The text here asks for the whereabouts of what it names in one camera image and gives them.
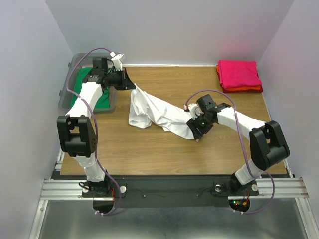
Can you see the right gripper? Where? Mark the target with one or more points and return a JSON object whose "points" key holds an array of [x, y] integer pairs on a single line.
{"points": [[195, 128]]}

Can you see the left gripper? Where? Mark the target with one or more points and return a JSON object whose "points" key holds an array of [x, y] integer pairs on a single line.
{"points": [[125, 79]]}

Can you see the white t shirt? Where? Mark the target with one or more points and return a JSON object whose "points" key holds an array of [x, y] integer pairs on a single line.
{"points": [[146, 109]]}

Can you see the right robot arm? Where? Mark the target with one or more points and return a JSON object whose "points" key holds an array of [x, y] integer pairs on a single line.
{"points": [[268, 145]]}

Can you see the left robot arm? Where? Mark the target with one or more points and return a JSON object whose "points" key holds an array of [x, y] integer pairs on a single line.
{"points": [[78, 136]]}

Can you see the green t shirt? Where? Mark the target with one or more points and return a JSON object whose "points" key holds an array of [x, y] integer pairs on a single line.
{"points": [[103, 102]]}

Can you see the pink folded t shirt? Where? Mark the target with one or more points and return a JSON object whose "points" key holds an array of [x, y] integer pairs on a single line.
{"points": [[234, 74]]}

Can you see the grey plastic bin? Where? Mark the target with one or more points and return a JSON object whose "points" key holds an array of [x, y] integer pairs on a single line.
{"points": [[66, 97]]}

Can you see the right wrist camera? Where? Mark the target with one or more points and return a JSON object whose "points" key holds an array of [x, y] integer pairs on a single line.
{"points": [[194, 110]]}

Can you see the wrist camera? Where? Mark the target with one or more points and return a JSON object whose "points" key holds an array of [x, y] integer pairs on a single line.
{"points": [[194, 110], [117, 60]]}

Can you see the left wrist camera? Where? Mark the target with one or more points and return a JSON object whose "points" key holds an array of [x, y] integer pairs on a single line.
{"points": [[117, 60]]}

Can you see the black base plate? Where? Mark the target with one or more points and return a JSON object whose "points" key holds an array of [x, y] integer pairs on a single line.
{"points": [[169, 191]]}

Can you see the aluminium frame rail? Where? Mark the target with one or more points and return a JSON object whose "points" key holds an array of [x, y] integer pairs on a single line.
{"points": [[278, 188]]}

